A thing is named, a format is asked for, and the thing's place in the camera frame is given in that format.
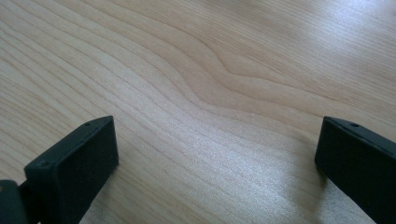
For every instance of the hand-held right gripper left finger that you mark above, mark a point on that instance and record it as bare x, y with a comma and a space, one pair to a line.
74, 168

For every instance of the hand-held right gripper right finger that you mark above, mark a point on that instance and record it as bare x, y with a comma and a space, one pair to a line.
358, 165

